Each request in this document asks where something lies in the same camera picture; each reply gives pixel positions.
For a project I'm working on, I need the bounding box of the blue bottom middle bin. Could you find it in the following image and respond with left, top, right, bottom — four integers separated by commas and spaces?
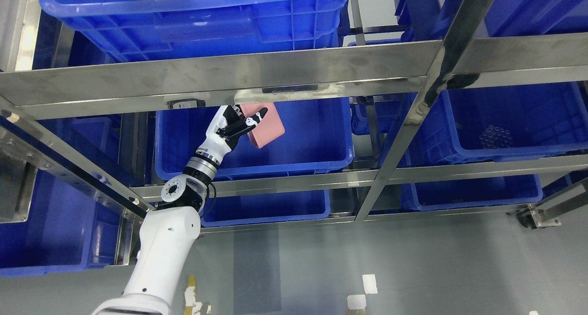
200, 190, 330, 227

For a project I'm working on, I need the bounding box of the blue right shelf bin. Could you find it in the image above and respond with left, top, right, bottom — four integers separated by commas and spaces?
399, 81, 587, 167

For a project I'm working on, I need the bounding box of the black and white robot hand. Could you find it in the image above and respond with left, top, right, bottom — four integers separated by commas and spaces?
194, 105, 268, 165

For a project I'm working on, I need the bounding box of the blue middle shelf container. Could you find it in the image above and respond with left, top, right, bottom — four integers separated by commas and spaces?
154, 98, 354, 181

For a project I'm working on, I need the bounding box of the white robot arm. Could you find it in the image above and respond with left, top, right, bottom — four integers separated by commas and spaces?
94, 152, 222, 315

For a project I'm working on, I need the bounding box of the stainless steel shelf rack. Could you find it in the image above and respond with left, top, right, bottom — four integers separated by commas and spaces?
0, 0, 588, 266

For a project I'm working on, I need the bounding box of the blue left lower bin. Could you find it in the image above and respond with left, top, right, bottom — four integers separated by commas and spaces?
0, 115, 120, 277

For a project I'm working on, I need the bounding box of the blue top right bin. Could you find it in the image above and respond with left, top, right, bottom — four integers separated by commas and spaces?
394, 0, 588, 41

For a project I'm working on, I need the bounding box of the pink plastic storage box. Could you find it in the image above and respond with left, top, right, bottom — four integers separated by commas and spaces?
240, 103, 285, 148

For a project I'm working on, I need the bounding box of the blue bottom right bin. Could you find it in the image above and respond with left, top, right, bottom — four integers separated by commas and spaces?
401, 174, 543, 212

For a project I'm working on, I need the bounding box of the blue top shelf bin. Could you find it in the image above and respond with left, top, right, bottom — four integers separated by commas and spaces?
39, 0, 348, 62

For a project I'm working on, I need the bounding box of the blue shelf bin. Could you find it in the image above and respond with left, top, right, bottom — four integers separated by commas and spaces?
39, 0, 348, 62
399, 81, 587, 167

